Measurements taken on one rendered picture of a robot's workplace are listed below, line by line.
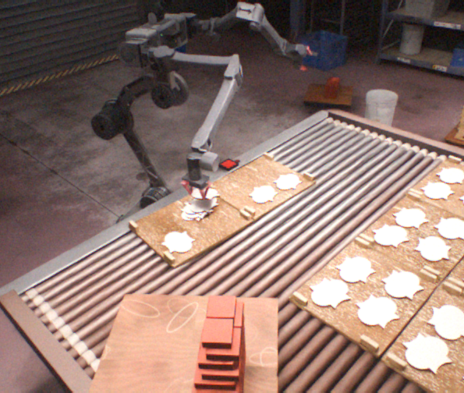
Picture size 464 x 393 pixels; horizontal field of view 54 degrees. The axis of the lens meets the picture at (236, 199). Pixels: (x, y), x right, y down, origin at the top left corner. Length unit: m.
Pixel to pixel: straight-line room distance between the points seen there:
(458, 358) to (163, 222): 1.21
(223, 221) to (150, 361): 0.78
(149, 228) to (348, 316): 0.89
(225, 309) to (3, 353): 2.04
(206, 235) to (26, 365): 1.42
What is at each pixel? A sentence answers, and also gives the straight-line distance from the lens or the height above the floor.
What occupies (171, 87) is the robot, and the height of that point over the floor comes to 1.19.
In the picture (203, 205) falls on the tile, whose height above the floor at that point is 0.97.
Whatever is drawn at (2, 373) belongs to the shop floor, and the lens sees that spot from 2.92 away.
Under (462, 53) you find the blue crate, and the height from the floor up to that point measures 0.31.
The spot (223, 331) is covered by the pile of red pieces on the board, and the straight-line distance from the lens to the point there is 1.09.
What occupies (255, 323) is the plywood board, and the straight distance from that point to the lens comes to 1.42.
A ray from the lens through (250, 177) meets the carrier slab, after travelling 2.23.
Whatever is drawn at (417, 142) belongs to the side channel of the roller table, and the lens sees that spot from 2.64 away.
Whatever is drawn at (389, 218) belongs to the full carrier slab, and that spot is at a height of 0.94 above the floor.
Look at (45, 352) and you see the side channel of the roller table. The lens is 1.62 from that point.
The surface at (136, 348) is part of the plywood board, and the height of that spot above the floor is 1.04.
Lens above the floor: 2.14
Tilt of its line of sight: 36 degrees down
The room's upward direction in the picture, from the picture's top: 3 degrees counter-clockwise
